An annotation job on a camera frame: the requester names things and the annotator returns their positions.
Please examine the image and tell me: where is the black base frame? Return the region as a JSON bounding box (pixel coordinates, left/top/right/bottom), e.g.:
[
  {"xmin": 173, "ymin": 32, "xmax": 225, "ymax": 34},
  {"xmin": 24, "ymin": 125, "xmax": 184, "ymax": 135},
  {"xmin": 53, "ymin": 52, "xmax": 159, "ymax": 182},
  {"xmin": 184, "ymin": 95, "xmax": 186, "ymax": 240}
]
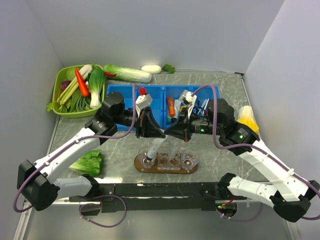
[{"xmin": 69, "ymin": 182, "xmax": 233, "ymax": 213}]

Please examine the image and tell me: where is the silver white printed tube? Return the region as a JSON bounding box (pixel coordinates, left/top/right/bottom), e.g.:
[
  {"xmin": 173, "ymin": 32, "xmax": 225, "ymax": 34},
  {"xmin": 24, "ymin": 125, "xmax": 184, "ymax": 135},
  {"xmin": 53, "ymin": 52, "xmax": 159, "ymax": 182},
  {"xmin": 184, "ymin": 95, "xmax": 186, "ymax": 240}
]
[{"xmin": 173, "ymin": 99, "xmax": 182, "ymax": 120}]

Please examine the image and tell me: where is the yellow baby cabbage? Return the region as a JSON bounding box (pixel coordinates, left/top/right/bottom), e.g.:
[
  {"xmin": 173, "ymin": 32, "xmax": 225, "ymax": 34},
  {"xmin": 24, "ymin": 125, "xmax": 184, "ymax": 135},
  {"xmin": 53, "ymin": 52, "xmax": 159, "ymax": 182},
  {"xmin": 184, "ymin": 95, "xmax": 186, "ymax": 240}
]
[{"xmin": 236, "ymin": 105, "xmax": 259, "ymax": 134}]

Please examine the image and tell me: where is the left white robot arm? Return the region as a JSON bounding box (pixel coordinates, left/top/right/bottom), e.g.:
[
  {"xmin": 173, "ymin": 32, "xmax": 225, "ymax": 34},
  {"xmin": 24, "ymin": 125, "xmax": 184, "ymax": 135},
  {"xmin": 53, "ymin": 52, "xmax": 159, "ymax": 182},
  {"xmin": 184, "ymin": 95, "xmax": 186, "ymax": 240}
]
[{"xmin": 17, "ymin": 92, "xmax": 166, "ymax": 211}]

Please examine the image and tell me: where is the green bean bunch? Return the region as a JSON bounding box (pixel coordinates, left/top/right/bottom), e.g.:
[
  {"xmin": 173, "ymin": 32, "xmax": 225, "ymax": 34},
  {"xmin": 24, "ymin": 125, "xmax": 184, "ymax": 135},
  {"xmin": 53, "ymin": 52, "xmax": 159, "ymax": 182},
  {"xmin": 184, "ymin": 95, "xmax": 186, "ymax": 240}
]
[{"xmin": 58, "ymin": 89, "xmax": 91, "ymax": 113}]

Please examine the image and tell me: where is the orange toothpaste tube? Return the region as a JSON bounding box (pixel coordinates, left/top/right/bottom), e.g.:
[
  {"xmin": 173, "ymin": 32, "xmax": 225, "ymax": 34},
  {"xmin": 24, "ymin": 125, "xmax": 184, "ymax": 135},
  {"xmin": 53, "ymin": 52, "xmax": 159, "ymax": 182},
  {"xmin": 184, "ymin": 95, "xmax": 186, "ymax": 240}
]
[{"xmin": 166, "ymin": 97, "xmax": 175, "ymax": 118}]

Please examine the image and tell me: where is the green plastic basket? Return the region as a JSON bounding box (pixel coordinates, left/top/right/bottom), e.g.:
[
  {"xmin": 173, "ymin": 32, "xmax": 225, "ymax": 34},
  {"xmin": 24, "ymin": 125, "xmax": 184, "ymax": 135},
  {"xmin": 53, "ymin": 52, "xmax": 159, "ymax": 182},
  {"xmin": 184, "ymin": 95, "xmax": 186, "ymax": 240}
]
[{"xmin": 46, "ymin": 64, "xmax": 98, "ymax": 118}]

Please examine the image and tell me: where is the brown wooden oval tray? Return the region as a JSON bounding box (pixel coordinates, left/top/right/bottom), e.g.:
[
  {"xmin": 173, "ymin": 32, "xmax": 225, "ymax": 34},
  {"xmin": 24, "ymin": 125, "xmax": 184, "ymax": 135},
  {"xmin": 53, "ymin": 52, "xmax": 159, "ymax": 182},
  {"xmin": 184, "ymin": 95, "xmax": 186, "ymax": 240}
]
[{"xmin": 134, "ymin": 156, "xmax": 199, "ymax": 175}]

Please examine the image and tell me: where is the white toothpaste tube blue cap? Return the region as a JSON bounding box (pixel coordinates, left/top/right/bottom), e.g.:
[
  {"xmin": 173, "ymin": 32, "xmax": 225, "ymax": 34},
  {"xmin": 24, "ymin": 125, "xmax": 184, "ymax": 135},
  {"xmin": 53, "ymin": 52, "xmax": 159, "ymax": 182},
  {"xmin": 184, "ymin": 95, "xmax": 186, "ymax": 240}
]
[{"xmin": 146, "ymin": 138, "xmax": 166, "ymax": 163}]

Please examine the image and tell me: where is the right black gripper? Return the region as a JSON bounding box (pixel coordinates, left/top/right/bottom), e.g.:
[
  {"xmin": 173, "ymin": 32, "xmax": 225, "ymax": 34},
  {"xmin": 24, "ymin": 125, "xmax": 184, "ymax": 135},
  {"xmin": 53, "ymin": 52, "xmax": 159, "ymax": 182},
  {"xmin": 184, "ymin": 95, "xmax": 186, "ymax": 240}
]
[{"xmin": 164, "ymin": 106, "xmax": 223, "ymax": 142}]

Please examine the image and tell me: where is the clear square organizer tray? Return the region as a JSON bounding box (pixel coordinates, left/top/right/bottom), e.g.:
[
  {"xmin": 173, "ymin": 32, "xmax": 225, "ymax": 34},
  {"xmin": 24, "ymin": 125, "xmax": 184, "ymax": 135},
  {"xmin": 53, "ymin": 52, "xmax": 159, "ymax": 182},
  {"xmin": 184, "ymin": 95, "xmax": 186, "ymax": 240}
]
[{"xmin": 157, "ymin": 152, "xmax": 181, "ymax": 171}]

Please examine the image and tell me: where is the orange carrot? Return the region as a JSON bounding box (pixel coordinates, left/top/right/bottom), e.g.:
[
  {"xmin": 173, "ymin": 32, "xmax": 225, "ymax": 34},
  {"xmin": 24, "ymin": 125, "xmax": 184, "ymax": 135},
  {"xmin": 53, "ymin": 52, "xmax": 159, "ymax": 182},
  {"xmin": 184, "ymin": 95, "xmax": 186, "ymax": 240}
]
[{"xmin": 75, "ymin": 68, "xmax": 90, "ymax": 98}]

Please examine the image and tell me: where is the bok choy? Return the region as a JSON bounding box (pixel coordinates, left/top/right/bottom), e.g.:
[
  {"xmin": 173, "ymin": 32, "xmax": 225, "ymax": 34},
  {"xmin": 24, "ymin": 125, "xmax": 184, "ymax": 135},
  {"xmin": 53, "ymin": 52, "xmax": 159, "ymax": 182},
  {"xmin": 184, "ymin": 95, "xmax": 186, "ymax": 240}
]
[{"xmin": 88, "ymin": 67, "xmax": 105, "ymax": 109}]

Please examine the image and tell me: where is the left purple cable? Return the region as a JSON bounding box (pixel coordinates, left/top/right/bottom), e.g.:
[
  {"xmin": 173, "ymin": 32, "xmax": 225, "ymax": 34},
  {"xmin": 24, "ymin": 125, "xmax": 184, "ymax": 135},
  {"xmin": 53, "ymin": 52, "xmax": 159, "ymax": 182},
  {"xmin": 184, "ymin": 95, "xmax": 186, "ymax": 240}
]
[{"xmin": 12, "ymin": 83, "xmax": 142, "ymax": 213}]

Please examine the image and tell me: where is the napa cabbage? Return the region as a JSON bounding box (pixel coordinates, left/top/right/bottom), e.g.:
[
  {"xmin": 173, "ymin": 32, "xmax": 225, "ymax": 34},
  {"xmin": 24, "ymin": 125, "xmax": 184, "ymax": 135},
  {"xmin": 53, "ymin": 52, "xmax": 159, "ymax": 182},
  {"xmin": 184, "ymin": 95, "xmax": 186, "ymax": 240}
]
[{"xmin": 103, "ymin": 64, "xmax": 152, "ymax": 83}]

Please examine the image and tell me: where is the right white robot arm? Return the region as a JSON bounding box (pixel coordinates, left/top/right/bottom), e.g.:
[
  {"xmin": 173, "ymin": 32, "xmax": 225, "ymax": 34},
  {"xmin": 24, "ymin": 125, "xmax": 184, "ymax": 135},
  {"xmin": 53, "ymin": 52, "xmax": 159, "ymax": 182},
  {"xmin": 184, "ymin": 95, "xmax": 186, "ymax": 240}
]
[{"xmin": 164, "ymin": 98, "xmax": 320, "ymax": 223}]

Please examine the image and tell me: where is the purple onion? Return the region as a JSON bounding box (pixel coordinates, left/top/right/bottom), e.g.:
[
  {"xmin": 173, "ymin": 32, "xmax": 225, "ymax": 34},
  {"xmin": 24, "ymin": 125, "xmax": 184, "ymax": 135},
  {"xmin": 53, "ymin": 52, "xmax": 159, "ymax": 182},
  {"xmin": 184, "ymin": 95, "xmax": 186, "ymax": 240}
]
[{"xmin": 60, "ymin": 80, "xmax": 71, "ymax": 90}]

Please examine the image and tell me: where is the white green leek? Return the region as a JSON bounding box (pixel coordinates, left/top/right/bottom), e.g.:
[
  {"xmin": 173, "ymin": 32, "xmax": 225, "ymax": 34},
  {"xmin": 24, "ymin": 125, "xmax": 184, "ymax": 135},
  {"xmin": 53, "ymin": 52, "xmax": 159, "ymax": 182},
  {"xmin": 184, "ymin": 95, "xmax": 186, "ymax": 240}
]
[{"xmin": 56, "ymin": 64, "xmax": 93, "ymax": 106}]

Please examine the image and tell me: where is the red chili pepper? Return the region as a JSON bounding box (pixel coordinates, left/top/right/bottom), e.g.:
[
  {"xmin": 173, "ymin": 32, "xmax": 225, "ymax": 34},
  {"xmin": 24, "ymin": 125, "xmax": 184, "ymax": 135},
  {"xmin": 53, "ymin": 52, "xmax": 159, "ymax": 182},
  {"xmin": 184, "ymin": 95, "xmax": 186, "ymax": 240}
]
[{"xmin": 104, "ymin": 71, "xmax": 116, "ymax": 78}]

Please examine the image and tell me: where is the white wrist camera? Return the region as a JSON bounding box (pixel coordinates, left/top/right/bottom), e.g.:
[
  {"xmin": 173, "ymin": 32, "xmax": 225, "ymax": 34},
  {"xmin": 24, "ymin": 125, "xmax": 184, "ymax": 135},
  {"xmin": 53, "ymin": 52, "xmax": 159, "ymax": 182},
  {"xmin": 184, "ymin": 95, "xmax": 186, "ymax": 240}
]
[
  {"xmin": 179, "ymin": 89, "xmax": 197, "ymax": 118},
  {"xmin": 135, "ymin": 87, "xmax": 153, "ymax": 110}
]

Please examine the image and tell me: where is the white blue toothbrush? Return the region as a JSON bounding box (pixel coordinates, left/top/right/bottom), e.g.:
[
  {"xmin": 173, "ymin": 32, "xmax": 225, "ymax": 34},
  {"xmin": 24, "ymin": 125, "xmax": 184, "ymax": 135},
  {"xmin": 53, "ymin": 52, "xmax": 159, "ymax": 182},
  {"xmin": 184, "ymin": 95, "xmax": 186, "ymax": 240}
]
[{"xmin": 197, "ymin": 98, "xmax": 209, "ymax": 116}]

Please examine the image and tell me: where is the aluminium rail frame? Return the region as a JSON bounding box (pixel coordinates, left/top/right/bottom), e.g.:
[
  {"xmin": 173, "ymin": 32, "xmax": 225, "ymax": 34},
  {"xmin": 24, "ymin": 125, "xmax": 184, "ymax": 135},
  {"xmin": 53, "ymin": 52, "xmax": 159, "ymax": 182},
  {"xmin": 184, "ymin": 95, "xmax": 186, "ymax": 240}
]
[{"xmin": 13, "ymin": 199, "xmax": 78, "ymax": 240}]

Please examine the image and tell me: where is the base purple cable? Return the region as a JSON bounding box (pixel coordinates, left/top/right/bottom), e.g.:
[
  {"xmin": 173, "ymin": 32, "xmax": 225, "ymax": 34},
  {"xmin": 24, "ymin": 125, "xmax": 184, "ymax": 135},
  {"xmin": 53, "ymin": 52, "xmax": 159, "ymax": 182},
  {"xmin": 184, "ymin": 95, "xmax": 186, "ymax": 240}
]
[{"xmin": 78, "ymin": 194, "xmax": 128, "ymax": 228}]

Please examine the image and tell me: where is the white radish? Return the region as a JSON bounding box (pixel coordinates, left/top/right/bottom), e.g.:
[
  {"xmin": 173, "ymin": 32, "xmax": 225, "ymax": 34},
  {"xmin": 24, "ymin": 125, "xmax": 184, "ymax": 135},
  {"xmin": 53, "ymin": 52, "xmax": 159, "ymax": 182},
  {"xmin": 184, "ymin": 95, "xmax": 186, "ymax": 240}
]
[{"xmin": 141, "ymin": 64, "xmax": 176, "ymax": 74}]

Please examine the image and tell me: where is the white red toothpaste tube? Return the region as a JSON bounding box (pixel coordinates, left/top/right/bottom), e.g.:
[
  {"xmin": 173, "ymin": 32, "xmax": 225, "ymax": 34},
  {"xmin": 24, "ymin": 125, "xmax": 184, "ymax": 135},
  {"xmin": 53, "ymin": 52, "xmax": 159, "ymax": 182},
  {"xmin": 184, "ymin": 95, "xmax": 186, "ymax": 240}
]
[{"xmin": 168, "ymin": 143, "xmax": 180, "ymax": 161}]

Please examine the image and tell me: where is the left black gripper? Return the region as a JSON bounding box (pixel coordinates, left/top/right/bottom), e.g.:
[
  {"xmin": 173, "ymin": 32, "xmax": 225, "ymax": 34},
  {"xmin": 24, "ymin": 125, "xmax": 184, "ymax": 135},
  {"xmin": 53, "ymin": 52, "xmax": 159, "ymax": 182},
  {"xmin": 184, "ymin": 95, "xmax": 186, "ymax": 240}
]
[{"xmin": 113, "ymin": 106, "xmax": 166, "ymax": 138}]

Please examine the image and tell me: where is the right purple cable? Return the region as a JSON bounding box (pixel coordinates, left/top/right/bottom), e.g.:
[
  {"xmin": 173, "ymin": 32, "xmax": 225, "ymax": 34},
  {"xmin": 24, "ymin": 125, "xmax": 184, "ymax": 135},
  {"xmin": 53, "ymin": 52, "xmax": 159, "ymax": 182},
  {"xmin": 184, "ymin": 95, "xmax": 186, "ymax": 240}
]
[{"xmin": 191, "ymin": 84, "xmax": 320, "ymax": 221}]

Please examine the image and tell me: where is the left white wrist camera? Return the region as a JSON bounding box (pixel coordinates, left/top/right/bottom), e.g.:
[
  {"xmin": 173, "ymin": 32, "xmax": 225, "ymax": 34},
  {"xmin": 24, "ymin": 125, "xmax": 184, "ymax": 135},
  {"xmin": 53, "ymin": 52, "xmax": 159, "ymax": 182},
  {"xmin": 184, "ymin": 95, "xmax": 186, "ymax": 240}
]
[{"xmin": 135, "ymin": 87, "xmax": 153, "ymax": 110}]

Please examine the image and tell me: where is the green lettuce head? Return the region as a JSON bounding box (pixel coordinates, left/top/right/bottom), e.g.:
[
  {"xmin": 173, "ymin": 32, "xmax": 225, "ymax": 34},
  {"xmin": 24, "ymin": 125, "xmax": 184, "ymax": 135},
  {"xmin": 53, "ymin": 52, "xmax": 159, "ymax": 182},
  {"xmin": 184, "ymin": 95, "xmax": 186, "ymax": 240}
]
[{"xmin": 69, "ymin": 149, "xmax": 104, "ymax": 177}]

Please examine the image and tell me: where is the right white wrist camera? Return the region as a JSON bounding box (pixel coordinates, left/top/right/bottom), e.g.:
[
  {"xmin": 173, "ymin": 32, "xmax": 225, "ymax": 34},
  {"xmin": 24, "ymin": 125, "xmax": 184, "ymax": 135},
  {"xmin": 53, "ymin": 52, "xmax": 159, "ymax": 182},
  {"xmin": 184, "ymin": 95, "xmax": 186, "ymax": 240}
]
[{"xmin": 179, "ymin": 89, "xmax": 197, "ymax": 118}]

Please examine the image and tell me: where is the clear plastic cup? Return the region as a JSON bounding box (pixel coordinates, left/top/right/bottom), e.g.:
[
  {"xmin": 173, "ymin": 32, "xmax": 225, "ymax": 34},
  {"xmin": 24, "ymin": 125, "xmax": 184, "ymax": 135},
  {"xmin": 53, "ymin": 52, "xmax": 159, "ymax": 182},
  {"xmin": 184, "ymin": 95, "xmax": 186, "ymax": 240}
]
[
  {"xmin": 180, "ymin": 148, "xmax": 199, "ymax": 173},
  {"xmin": 137, "ymin": 146, "xmax": 156, "ymax": 169}
]

